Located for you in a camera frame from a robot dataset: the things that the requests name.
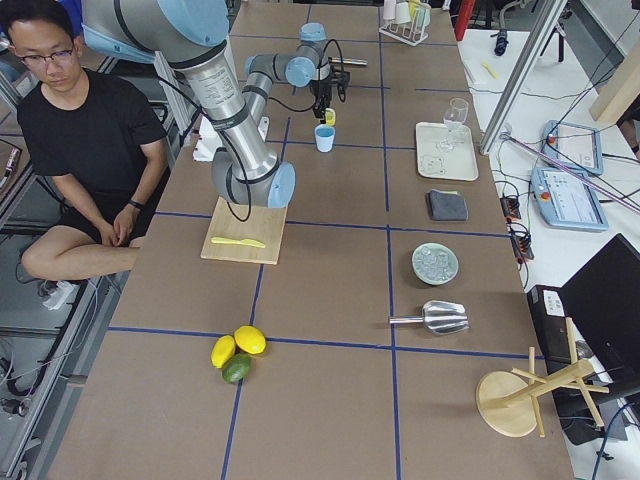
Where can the blue teach pendant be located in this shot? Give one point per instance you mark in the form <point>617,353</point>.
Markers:
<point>576,146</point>
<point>565,201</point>

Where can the green lime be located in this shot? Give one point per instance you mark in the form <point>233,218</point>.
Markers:
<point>237,368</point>

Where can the green bowl of ice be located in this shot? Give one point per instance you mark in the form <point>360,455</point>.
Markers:
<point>434,264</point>

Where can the blue teach pendant near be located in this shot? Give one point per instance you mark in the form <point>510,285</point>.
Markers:
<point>565,201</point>

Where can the seated person black shirt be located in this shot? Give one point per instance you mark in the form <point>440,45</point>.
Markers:
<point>96,137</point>

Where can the black computer monitor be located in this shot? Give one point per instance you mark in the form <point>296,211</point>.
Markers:
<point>602,298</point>

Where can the wooden cup tree stand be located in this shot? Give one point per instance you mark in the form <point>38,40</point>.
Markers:
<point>508,401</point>

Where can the blue teach pendant far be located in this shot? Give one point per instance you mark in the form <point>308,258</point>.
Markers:
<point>576,146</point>

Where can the yellow plastic knife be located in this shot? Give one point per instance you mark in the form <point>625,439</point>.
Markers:
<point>248,242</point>

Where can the steel muddler black tip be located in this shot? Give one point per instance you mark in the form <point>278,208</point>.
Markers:
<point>358,63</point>

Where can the grey folded cloth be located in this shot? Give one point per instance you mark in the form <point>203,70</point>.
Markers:
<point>446,205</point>

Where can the whole yellow lemon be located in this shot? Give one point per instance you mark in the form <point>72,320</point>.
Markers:
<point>250,339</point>

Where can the light blue plastic cup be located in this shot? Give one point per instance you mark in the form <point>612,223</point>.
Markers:
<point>324,137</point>

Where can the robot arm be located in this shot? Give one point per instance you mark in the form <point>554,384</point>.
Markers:
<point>313,33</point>
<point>192,36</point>

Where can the clear wine glass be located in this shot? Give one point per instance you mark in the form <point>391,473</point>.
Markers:
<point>454,116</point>

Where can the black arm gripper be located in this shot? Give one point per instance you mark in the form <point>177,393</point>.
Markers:
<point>319,93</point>

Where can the white wire cup rack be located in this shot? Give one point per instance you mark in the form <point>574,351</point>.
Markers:
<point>406,21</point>

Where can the cream bear serving tray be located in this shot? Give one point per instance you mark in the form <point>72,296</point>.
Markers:
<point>456,164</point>

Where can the steel ice scoop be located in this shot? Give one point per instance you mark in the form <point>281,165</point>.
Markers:
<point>438,317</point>

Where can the small yellow spoon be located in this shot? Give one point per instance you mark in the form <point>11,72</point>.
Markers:
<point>490,70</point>

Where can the yellow lemon slice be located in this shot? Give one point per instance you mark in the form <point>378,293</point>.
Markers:
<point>329,117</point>

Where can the wooden cutting board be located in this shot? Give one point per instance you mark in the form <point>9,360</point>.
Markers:
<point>241,221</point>

